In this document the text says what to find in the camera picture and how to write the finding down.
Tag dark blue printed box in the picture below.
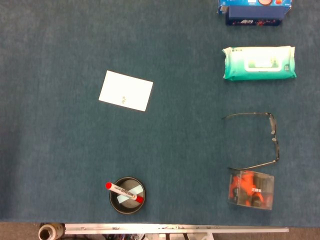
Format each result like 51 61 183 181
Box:
225 5 286 27

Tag white paper card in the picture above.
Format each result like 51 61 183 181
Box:
98 70 154 112

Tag clear box with orange contents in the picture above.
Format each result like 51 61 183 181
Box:
227 170 275 211

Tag light blue paper strip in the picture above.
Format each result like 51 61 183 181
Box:
116 186 145 205

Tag black round pen holder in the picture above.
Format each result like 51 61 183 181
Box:
109 176 147 215

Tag aluminium rail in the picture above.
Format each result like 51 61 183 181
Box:
64 223 290 235

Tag green white wet wipes pack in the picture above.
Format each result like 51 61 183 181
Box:
222 45 297 81

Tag blue Oreo cookie box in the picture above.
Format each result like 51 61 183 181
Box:
217 0 293 15

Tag thin-framed eyeglasses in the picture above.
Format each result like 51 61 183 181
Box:
221 112 280 171

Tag brown tape roll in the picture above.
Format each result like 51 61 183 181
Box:
38 223 66 240

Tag red white whiteboard marker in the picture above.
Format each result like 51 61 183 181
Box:
104 182 145 204

